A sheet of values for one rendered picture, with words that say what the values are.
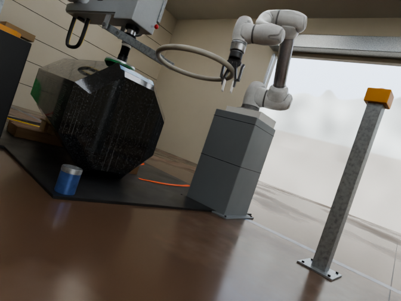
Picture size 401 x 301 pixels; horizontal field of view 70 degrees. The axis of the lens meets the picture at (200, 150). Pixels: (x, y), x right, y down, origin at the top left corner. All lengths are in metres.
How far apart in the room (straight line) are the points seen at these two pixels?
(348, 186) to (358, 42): 5.01
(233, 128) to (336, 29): 5.20
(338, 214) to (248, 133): 0.87
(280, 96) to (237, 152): 0.57
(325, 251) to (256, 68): 6.02
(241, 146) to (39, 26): 6.05
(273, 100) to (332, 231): 1.12
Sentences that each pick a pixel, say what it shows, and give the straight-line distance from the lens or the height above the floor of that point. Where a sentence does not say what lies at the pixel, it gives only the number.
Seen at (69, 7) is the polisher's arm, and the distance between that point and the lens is 2.83.
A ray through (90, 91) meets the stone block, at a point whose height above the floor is 0.55.
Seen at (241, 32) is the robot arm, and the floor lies 1.13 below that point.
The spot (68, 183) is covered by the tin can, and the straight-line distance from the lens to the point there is 1.53.
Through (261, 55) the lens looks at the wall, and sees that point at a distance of 7.53.
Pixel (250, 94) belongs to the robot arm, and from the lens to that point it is 2.47.
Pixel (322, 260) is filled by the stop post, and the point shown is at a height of 0.06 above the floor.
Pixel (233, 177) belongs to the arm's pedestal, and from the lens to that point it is 2.23.
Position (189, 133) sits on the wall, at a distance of 7.86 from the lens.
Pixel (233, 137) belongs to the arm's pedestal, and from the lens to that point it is 2.29.
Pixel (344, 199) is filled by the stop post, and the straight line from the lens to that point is 1.82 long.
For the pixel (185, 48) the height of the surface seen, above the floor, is 0.90.
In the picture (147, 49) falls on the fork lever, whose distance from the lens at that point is 2.00.
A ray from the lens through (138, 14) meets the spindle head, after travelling 2.19.
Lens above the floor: 0.44
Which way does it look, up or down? 1 degrees down
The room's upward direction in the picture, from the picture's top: 19 degrees clockwise
